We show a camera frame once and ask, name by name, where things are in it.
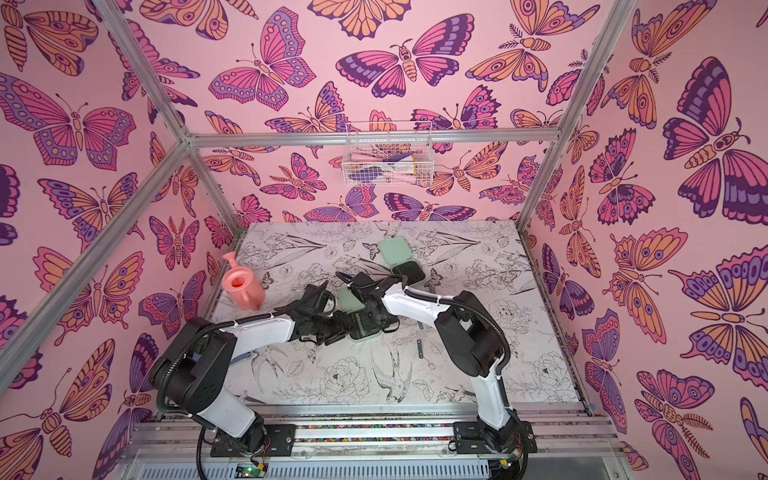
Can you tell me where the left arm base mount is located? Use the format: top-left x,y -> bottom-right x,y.
211,424 -> 297,458

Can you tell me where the blue dotted work glove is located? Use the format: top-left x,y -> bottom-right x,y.
230,352 -> 252,365

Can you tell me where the white wire wall basket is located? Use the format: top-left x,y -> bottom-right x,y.
339,120 -> 435,187

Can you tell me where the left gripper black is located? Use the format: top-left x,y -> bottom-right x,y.
311,311 -> 360,345

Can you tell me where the green case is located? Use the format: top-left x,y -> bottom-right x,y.
337,286 -> 383,341
378,236 -> 426,285

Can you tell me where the green circuit board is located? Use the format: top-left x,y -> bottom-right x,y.
234,462 -> 267,479

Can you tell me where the pink watering can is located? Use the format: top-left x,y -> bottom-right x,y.
221,252 -> 266,311

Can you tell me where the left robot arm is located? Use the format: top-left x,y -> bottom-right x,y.
147,284 -> 349,451

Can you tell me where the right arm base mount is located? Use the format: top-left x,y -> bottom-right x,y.
452,418 -> 538,459

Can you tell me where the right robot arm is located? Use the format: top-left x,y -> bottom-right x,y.
335,272 -> 513,432

